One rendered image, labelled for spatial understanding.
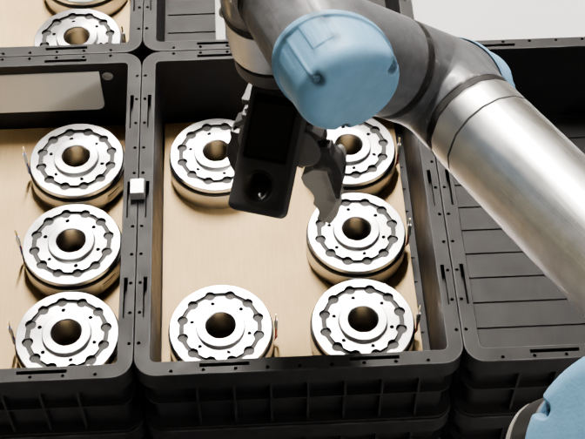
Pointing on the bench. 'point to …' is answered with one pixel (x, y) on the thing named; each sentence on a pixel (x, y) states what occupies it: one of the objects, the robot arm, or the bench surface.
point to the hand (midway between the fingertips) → (294, 213)
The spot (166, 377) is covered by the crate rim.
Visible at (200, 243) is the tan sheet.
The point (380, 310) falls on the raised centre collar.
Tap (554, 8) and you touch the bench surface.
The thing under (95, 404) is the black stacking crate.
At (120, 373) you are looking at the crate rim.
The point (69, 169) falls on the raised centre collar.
